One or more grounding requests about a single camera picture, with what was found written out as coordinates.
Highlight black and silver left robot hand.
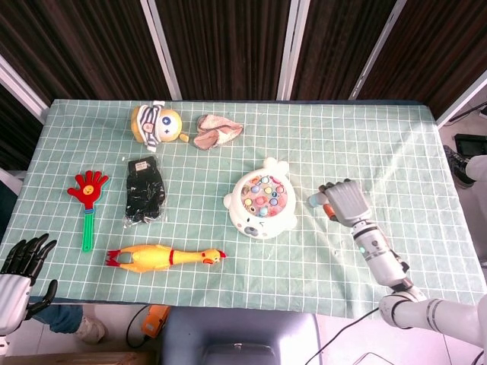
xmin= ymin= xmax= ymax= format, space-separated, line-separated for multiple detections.
xmin=0 ymin=233 xmax=59 ymax=336

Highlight silver right hand orange fingertips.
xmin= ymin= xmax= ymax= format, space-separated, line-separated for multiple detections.
xmin=318 ymin=178 xmax=372 ymax=228

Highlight small blue toy rod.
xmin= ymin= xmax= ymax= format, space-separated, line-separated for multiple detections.
xmin=307 ymin=192 xmax=329 ymax=209

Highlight white fishing game toy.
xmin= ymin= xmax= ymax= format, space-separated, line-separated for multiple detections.
xmin=223 ymin=157 xmax=298 ymax=240

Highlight blue jeans leg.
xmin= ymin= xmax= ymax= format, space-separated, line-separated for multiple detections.
xmin=32 ymin=303 xmax=84 ymax=335

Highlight green checked tablecloth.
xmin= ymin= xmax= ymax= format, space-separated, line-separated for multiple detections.
xmin=0 ymin=99 xmax=487 ymax=330

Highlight white sneaker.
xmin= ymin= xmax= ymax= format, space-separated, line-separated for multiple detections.
xmin=74 ymin=316 xmax=107 ymax=345

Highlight dark sneaker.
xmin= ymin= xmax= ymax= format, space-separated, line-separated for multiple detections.
xmin=442 ymin=144 xmax=475 ymax=189

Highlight white trouser leg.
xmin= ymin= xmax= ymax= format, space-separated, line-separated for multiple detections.
xmin=466 ymin=154 xmax=487 ymax=184

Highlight black box on floor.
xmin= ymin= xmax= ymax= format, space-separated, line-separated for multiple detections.
xmin=454 ymin=133 xmax=487 ymax=156

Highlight yellow rubber chicken toy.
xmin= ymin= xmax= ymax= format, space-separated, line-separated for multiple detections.
xmin=106 ymin=244 xmax=228 ymax=274

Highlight orange device under table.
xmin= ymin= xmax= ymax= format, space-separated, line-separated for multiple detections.
xmin=141 ymin=303 xmax=171 ymax=338

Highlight pink crumpled cloth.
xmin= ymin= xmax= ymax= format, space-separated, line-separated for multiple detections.
xmin=193 ymin=115 xmax=245 ymax=151

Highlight blue-grey robot body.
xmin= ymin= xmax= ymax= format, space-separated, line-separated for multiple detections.
xmin=159 ymin=306 xmax=323 ymax=365

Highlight black gloves in plastic bag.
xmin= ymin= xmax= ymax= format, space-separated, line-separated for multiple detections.
xmin=123 ymin=154 xmax=168 ymax=228

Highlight yellow plush toy striped scarf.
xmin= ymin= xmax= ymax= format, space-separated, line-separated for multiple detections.
xmin=130 ymin=100 xmax=190 ymax=153

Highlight black cable by orange device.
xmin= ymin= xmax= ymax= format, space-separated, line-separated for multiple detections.
xmin=126 ymin=306 xmax=153 ymax=349

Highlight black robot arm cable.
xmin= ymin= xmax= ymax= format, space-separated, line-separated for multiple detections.
xmin=304 ymin=306 xmax=381 ymax=365

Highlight red hand clapper green handle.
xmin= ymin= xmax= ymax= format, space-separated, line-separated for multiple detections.
xmin=67 ymin=170 xmax=110 ymax=253

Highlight white partition frame post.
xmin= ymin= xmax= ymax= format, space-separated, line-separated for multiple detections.
xmin=436 ymin=69 xmax=487 ymax=127
xmin=139 ymin=0 xmax=182 ymax=101
xmin=276 ymin=0 xmax=310 ymax=101
xmin=0 ymin=56 xmax=51 ymax=123
xmin=349 ymin=0 xmax=408 ymax=101

